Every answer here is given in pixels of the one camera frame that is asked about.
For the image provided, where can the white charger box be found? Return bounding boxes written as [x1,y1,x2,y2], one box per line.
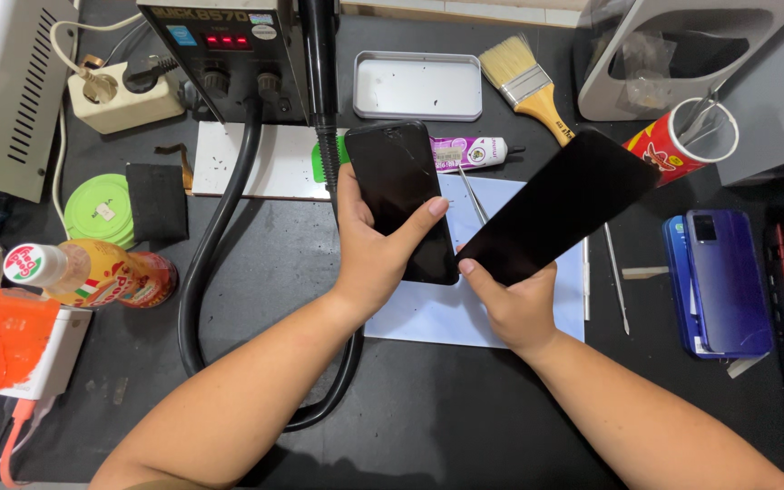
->
[0,297,93,402]

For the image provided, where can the white board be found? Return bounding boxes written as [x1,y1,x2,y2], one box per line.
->
[191,120,352,201]

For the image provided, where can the orange cable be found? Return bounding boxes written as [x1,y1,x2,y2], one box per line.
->
[0,398,38,490]

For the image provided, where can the blue phone case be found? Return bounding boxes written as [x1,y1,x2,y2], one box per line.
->
[661,215,713,360]

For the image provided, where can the orange plastic sheet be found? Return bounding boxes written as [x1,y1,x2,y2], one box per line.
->
[0,289,61,397]

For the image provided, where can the white voltage stabilizer box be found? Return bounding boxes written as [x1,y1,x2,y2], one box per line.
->
[0,0,80,204]

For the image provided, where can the green round lid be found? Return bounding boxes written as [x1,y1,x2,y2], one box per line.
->
[64,173,137,250]

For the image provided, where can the black cracked smartphone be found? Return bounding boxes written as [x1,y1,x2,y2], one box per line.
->
[343,120,461,287]

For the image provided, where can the cream power plug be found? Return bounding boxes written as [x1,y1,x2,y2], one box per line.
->
[76,64,119,104]

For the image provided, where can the person's left hand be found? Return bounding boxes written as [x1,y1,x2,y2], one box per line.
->
[328,162,450,323]

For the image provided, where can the metal spudger tool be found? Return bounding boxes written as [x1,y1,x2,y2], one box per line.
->
[602,222,632,336]

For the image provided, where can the thin metal pry tool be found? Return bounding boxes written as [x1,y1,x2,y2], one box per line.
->
[581,235,592,322]

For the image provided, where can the black hot air hose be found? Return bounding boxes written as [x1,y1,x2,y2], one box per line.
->
[177,95,366,434]

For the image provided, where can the gold flex strip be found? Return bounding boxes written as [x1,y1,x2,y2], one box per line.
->
[154,143,195,193]

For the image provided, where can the white paper sheet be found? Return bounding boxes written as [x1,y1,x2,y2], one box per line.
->
[363,173,586,351]

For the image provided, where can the red snack can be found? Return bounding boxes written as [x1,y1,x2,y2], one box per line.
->
[622,97,740,187]

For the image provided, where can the metal tools in can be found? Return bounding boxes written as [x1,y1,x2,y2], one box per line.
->
[678,76,730,147]

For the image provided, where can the cream power strip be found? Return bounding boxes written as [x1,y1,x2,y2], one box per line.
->
[67,61,186,135]

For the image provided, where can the black foam pad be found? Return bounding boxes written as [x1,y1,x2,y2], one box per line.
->
[124,162,190,243]

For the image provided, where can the purple white glue tube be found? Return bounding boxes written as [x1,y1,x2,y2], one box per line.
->
[429,135,526,174]

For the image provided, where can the black hot air handle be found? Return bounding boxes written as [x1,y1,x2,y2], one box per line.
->
[297,0,343,205]

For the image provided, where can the grey plastic machine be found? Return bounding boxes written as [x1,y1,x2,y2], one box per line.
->
[574,0,784,123]

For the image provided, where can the green plastic card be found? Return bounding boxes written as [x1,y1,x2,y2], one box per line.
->
[310,135,352,185]

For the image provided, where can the cream power cable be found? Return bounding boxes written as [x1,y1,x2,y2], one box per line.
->
[48,12,145,240]

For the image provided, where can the wooden paint brush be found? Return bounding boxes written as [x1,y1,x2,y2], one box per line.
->
[478,34,578,148]

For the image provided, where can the purple blue smartphone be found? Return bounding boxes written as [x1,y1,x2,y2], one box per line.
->
[685,209,774,358]

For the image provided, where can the grey device housing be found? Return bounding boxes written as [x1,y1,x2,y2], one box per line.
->
[716,0,784,187]

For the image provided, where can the black hot air rework station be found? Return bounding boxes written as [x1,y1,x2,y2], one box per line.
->
[137,0,311,126]

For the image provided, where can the metal tweezers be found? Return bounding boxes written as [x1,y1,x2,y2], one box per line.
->
[457,166,491,226]

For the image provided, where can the black power plug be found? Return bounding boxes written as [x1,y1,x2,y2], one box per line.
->
[122,54,181,95]

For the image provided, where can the yellow drink bottle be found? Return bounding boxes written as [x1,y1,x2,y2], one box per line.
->
[3,238,179,310]

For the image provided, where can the black phone screen panel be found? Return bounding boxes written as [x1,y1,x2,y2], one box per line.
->
[455,127,662,287]

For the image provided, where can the person's right hand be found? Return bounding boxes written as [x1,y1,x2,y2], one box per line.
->
[456,243,559,360]

